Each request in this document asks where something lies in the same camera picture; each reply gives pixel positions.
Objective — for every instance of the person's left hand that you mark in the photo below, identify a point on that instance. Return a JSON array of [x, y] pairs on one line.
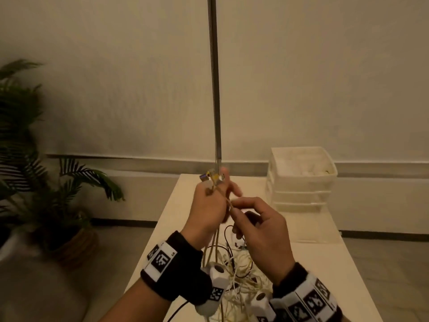
[[206, 211]]

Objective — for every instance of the person's right hand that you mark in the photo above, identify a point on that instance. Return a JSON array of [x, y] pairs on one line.
[[268, 241]]

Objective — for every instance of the white plastic drawer organizer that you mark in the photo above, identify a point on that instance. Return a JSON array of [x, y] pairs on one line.
[[301, 184]]

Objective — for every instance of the white table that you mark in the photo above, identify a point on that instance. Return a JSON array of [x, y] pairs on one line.
[[318, 264]]

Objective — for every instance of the black left wristband with markers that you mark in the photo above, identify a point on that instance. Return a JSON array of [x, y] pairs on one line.
[[177, 264]]

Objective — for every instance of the black wristband with markers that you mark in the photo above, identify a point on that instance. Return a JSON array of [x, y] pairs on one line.
[[308, 298], [177, 264]]

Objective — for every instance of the black right wristband with markers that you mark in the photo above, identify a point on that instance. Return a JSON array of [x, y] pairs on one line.
[[308, 298]]

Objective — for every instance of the green palm plant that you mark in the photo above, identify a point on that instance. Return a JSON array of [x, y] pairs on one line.
[[26, 164]]

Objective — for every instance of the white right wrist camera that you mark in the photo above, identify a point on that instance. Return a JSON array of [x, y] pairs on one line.
[[263, 306]]

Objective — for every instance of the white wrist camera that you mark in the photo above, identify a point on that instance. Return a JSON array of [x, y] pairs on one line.
[[216, 285], [263, 306]]

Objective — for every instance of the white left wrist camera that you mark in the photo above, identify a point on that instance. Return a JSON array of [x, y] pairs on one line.
[[216, 285]]

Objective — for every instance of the metal wall strip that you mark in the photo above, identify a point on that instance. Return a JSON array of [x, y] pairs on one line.
[[214, 80]]

